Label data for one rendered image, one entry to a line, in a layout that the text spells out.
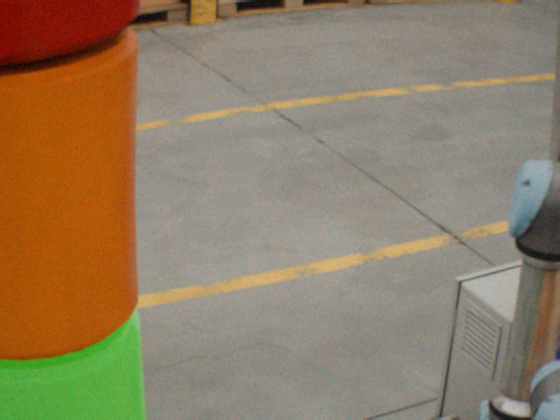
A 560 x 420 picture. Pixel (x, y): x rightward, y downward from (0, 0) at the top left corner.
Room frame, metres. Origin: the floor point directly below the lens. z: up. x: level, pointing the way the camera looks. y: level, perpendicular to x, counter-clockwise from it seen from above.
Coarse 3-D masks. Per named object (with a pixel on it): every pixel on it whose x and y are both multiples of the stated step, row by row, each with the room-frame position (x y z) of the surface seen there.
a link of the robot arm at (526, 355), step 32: (512, 192) 1.71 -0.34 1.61; (544, 192) 1.61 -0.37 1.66; (512, 224) 1.62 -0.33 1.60; (544, 224) 1.60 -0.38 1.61; (544, 256) 1.60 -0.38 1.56; (544, 288) 1.61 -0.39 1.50; (544, 320) 1.61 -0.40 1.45; (512, 352) 1.64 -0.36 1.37; (544, 352) 1.61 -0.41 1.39; (512, 384) 1.62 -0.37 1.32; (480, 416) 1.64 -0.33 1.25; (512, 416) 1.60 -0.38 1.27
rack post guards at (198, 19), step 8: (192, 0) 8.37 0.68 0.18; (200, 0) 8.33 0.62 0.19; (208, 0) 8.36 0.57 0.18; (496, 0) 9.62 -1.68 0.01; (504, 0) 9.61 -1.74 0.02; (512, 0) 9.64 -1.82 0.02; (520, 0) 9.72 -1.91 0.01; (192, 8) 8.36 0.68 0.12; (200, 8) 8.34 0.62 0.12; (208, 8) 8.36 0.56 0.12; (192, 16) 8.36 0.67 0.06; (200, 16) 8.34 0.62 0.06; (208, 16) 8.37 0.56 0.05; (192, 24) 8.33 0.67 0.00
